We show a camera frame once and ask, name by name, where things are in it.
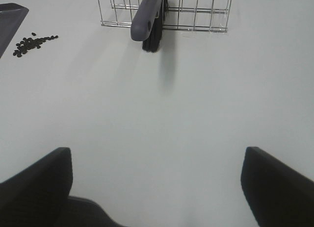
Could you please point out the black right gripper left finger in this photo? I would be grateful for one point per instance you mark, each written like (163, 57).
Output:
(35, 196)

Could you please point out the chrome wire rack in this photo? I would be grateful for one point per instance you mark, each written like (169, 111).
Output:
(183, 15)

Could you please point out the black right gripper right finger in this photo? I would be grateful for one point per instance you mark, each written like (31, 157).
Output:
(277, 195)

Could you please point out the purple plastic dustpan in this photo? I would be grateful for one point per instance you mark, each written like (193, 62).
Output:
(11, 17)

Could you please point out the pile of coffee beans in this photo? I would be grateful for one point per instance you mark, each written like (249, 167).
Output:
(30, 43)

